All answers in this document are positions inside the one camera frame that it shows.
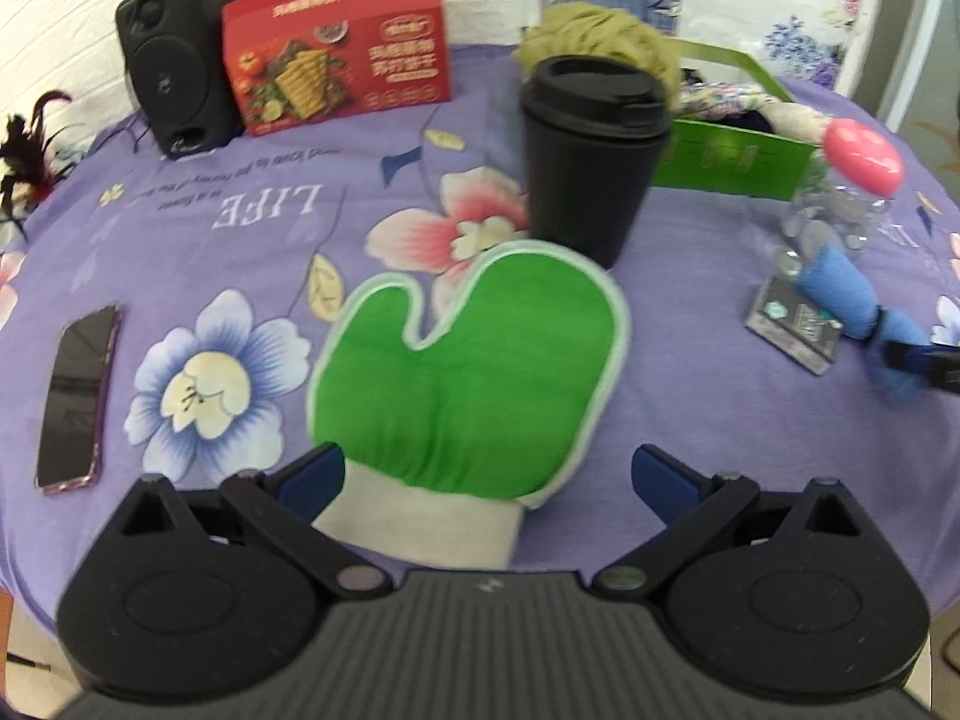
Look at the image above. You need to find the black lidded cup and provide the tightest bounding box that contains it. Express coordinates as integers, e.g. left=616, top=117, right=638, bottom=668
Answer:
left=519, top=55, right=671, bottom=272

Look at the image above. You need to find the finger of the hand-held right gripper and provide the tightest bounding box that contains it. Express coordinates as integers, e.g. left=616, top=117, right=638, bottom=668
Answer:
left=881, top=341, right=960, bottom=396

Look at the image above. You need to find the white box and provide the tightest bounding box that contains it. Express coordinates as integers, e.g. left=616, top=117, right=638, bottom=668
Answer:
left=441, top=0, right=542, bottom=47

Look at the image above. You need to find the green bath mitt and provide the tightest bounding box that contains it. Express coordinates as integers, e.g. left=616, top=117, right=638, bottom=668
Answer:
left=306, top=238, right=633, bottom=568

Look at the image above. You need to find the floral fabric pouch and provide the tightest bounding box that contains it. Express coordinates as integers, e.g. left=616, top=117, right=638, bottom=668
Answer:
left=679, top=79, right=796, bottom=122

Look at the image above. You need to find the dark red feather ornament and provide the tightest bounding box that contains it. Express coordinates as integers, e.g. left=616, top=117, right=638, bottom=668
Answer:
left=0, top=90, right=76, bottom=235

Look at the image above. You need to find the clear jar with pink lid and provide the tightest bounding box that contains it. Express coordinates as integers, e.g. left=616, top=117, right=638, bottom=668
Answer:
left=778, top=118, right=907, bottom=275

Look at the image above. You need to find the purple floral blanket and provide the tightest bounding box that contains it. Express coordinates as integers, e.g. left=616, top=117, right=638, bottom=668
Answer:
left=0, top=41, right=960, bottom=616

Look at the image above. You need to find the beige cloth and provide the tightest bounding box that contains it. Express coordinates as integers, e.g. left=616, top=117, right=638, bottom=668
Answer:
left=763, top=100, right=835, bottom=149

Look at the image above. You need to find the floral plastic bag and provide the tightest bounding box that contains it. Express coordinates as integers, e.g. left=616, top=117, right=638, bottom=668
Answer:
left=667, top=0, right=898, bottom=103

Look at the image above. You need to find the red food box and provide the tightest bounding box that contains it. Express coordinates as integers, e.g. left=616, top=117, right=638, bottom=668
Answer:
left=221, top=0, right=454, bottom=138

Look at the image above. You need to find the black speaker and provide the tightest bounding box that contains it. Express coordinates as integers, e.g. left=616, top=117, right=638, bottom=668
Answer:
left=115, top=0, right=245, bottom=161

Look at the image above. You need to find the olive green bath pouf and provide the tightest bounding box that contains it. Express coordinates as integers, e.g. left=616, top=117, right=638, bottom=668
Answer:
left=514, top=1, right=685, bottom=110

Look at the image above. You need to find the green cardboard box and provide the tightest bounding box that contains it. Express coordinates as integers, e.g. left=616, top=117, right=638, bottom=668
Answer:
left=649, top=37, right=826, bottom=202

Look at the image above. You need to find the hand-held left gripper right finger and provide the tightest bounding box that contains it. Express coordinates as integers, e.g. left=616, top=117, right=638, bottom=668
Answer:
left=592, top=444, right=856, bottom=601

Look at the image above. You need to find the small grey card box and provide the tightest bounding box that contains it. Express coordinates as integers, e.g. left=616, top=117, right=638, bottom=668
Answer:
left=745, top=275, right=845, bottom=377

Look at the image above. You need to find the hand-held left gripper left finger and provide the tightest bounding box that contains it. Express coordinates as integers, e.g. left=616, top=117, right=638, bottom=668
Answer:
left=112, top=442, right=391, bottom=602

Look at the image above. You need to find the smartphone with purple case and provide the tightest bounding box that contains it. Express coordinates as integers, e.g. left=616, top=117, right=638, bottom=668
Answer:
left=34, top=304, right=125, bottom=498

